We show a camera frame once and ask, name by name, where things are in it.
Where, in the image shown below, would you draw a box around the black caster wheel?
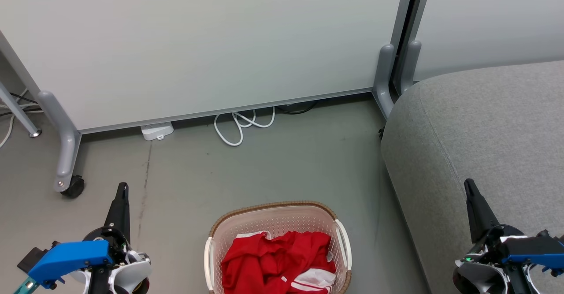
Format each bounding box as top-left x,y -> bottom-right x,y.
60,175 -> 85,199

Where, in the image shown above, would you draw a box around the short grey partition leg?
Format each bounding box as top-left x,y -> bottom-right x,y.
400,41 -> 422,94
372,44 -> 396,119

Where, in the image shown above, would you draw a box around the red garment white collar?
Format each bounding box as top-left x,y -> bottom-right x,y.
220,231 -> 332,294

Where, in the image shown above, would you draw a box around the beige plastic laundry basket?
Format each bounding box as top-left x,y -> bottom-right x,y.
204,201 -> 353,294

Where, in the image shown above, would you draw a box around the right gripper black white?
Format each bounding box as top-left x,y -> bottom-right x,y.
453,179 -> 543,294

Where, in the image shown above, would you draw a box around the grey fabric sofa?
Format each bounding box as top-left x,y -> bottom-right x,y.
380,60 -> 564,294

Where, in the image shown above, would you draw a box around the thin black and white cables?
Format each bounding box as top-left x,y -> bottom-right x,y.
0,89 -> 45,149

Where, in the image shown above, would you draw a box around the white power adapter box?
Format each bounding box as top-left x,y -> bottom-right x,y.
141,122 -> 174,141

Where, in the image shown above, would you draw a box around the wide white partition panel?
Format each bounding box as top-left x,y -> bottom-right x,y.
0,0 -> 417,135

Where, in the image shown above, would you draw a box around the long grey partition leg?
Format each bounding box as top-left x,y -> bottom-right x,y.
37,90 -> 82,193

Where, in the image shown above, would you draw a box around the black coiled floor cable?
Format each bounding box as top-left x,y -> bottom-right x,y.
278,101 -> 318,115

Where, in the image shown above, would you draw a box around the narrow white partition panel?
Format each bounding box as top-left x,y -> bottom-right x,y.
399,0 -> 564,94

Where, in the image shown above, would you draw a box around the thin metal table leg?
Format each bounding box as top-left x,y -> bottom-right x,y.
0,82 -> 43,138

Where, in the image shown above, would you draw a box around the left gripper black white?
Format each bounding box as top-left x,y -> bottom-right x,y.
70,182 -> 152,294

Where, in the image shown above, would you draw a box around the white looped cable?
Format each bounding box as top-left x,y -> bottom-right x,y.
214,106 -> 276,147

